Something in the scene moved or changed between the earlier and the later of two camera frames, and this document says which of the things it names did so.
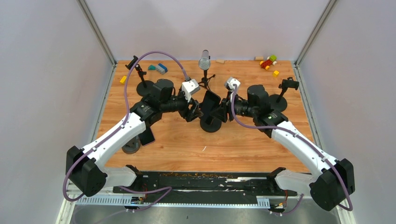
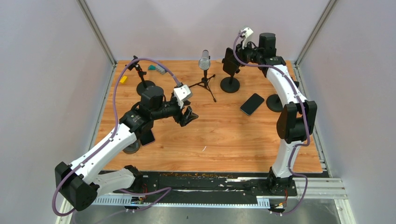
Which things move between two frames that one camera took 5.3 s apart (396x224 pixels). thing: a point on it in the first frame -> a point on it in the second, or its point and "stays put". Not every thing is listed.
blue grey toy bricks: x=162 y=69 stays put
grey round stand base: x=132 y=146 stays put
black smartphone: x=146 y=136 stays put
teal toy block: x=152 y=67 stays put
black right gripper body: x=227 y=101 -> x=249 y=54
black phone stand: x=144 y=88 stays put
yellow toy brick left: x=123 y=80 stays put
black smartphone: x=211 y=101 -> x=230 y=64
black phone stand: x=209 y=124 -> x=230 y=85
